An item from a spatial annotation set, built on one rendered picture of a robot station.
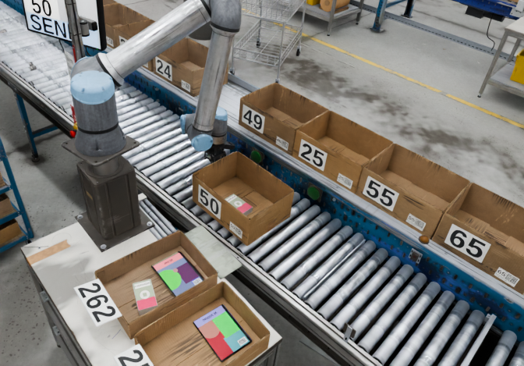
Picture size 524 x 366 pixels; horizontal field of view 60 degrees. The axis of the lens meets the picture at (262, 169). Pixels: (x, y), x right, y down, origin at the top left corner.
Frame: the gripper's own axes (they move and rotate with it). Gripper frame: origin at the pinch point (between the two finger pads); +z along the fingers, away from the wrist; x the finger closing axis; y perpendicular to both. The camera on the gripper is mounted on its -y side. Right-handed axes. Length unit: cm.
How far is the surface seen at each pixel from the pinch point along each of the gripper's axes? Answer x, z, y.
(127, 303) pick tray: 32, 4, 78
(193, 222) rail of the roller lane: 15.0, 5.8, 30.1
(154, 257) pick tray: 21, 4, 57
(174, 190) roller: -8.7, 6.0, 22.6
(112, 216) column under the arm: 0, -8, 61
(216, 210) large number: 22.0, -1.8, 22.5
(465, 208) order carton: 105, -10, -58
